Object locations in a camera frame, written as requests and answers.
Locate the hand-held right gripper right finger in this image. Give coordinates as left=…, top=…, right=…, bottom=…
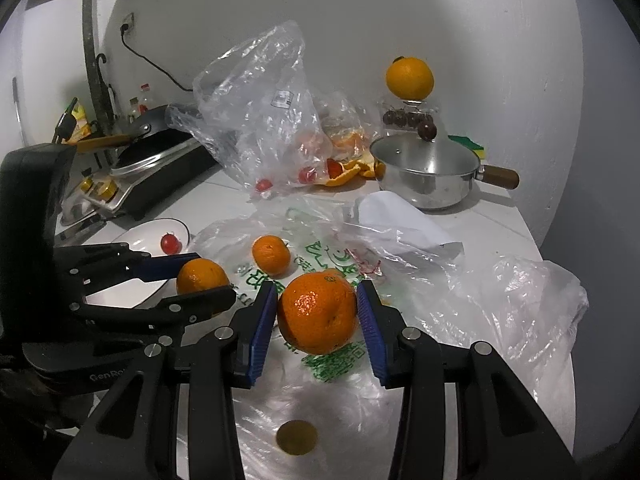
left=355, top=280, right=583, bottom=480

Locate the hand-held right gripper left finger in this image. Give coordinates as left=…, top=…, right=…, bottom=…
left=52, top=280, right=278, bottom=480

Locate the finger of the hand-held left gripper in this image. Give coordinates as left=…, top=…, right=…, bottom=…
left=70, top=285, right=237, bottom=346
left=54, top=242, right=202, bottom=306

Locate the white round plate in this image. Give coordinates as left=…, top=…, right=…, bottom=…
left=85, top=218, right=192, bottom=311

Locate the large mandarin orange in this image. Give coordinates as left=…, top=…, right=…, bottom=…
left=276, top=270, right=359, bottom=356

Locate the green printed plastic bag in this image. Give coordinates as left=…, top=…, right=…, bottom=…
left=192, top=195, right=588, bottom=480

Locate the steel cleaver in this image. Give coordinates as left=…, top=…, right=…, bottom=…
left=55, top=215, right=108, bottom=246

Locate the induction cooker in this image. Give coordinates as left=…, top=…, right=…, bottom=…
left=82, top=127, right=223, bottom=221

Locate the yellow detergent bottle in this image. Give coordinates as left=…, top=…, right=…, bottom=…
left=62, top=98, right=97, bottom=142

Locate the small yellow fruit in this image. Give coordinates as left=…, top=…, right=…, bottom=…
left=276, top=420, right=319, bottom=457

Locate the white paper tissue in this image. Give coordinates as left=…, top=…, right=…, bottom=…
left=355, top=191, right=466, bottom=261

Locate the grey vertical pipe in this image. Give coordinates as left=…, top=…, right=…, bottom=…
left=81, top=0, right=113, bottom=128

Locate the orange peel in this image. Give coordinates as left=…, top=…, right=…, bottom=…
left=320, top=152, right=386, bottom=188

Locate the clear plastic bag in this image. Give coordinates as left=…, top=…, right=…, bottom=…
left=165, top=20, right=381, bottom=203

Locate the pot lid brown knob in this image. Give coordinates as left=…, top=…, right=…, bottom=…
left=369, top=121, right=482, bottom=177

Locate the green yellow sponge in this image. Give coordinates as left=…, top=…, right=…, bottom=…
left=447, top=134, right=486, bottom=153

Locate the clear box of dark cherries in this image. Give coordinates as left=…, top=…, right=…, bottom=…
left=378, top=96, right=443, bottom=133

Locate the orange with green stem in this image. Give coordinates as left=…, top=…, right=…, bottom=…
left=385, top=56, right=434, bottom=101

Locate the black wok wooden handle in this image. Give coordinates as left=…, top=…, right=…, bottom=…
left=75, top=104, right=173, bottom=154

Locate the black power cable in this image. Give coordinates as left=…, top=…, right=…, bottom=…
left=120, top=25, right=196, bottom=93

